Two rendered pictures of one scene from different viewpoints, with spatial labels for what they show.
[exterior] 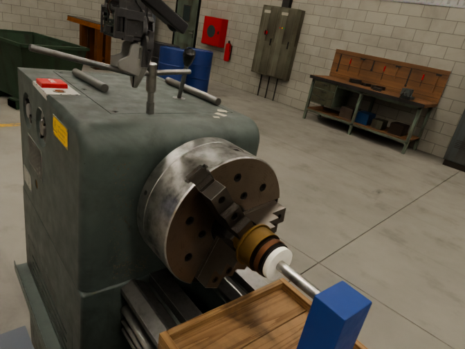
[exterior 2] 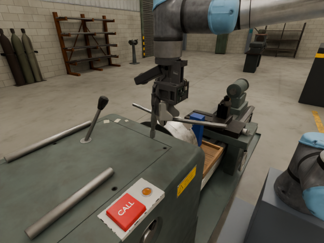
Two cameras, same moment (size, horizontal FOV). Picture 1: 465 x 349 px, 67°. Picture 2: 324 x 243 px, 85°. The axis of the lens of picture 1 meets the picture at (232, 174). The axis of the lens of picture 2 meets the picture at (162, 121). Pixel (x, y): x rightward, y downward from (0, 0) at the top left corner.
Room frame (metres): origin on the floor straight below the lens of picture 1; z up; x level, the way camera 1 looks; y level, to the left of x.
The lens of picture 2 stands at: (0.85, 0.74, 1.60)
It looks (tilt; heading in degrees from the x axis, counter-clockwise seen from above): 28 degrees down; 261
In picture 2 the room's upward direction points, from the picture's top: straight up
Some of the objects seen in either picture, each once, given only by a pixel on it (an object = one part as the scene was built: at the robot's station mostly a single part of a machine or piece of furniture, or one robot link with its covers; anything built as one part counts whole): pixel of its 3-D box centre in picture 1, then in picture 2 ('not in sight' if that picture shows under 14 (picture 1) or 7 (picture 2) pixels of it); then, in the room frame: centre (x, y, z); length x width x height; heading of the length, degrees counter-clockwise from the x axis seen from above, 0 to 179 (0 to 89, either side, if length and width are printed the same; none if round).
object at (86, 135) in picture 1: (130, 156); (101, 205); (0.99, 0.31, 1.06); 0.59 x 0.48 x 0.39; 43
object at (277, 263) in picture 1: (299, 281); not in sight; (0.52, -0.16, 1.08); 0.13 x 0.07 x 0.07; 43
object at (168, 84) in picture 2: (129, 8); (169, 80); (0.74, 0.26, 1.47); 0.09 x 0.08 x 0.12; 133
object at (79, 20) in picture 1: (89, 42); not in sight; (8.92, 4.04, 0.50); 1.61 x 0.44 x 1.00; 50
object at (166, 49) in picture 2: not in sight; (168, 49); (0.75, 0.25, 1.55); 0.08 x 0.08 x 0.05
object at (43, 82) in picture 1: (52, 84); (126, 211); (0.88, 0.49, 1.26); 0.06 x 0.06 x 0.02; 43
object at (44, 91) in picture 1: (56, 98); (134, 211); (0.87, 0.48, 1.23); 0.13 x 0.08 x 0.06; 43
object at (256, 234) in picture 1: (259, 248); not in sight; (0.60, -0.08, 1.08); 0.09 x 0.09 x 0.09; 43
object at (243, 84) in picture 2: not in sight; (236, 95); (-0.16, -0.80, 1.01); 0.30 x 0.20 x 0.29; 43
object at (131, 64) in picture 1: (131, 66); (171, 112); (0.74, 0.24, 1.36); 0.06 x 0.03 x 0.09; 133
